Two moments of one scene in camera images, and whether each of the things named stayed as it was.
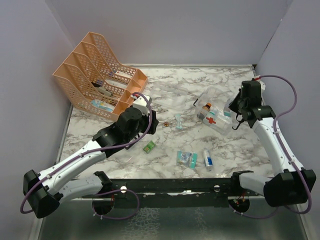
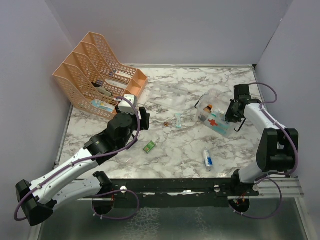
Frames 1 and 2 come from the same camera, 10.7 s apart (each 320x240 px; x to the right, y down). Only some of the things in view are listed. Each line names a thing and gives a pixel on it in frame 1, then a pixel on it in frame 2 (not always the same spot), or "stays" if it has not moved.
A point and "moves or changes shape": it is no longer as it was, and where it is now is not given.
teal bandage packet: [187, 158] → [221, 128]
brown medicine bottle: [203, 113] moves or changes shape
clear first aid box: [213, 104] stays
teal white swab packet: [178, 119] stays
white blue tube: [208, 160] stays
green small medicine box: [149, 147] stays
